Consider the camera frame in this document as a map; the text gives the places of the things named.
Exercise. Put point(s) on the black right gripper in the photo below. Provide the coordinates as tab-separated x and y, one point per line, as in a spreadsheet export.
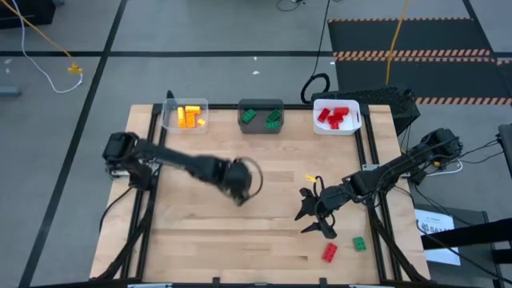
332	196

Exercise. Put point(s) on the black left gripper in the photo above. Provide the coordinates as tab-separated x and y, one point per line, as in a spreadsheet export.
238	178

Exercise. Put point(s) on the small yellow toy block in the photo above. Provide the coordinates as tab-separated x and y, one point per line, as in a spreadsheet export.
201	122
182	124

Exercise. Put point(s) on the small red toy block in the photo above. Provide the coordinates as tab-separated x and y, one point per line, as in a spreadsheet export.
335	126

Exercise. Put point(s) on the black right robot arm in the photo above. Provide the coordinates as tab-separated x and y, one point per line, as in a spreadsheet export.
400	168

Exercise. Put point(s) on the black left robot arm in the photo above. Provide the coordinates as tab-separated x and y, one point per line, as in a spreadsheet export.
176	158

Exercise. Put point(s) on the yellow tag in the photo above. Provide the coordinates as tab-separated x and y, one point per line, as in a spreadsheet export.
310	178

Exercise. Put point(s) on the small green toy block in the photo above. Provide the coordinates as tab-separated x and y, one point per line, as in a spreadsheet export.
359	244

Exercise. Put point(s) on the grey translucent plastic bin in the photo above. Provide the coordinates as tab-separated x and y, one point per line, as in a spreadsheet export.
260	128

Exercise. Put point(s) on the clear plastic bin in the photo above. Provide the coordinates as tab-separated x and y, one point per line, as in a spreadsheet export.
170	120

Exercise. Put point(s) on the white plastic bin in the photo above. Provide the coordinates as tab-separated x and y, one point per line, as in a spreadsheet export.
354	120

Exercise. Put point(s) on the white printed paper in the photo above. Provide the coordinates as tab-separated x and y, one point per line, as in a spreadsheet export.
440	248

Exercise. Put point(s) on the black beam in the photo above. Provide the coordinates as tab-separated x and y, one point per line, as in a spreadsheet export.
472	234

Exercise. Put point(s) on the dark grey cart top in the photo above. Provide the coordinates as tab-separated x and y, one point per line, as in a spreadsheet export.
480	276

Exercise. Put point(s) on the black chair edge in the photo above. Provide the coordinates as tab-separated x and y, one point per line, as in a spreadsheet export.
507	148

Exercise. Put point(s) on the black mat with orange stripes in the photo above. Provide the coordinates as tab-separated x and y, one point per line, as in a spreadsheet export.
420	36

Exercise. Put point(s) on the grey flat object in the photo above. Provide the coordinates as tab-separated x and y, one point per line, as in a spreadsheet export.
10	90

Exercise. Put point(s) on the black cabinet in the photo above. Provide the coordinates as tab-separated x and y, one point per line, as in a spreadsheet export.
28	14

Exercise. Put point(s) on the black aluminium table frame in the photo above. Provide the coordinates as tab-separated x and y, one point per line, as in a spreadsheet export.
224	106

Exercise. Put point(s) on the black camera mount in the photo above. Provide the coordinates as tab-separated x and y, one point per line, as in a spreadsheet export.
170	97

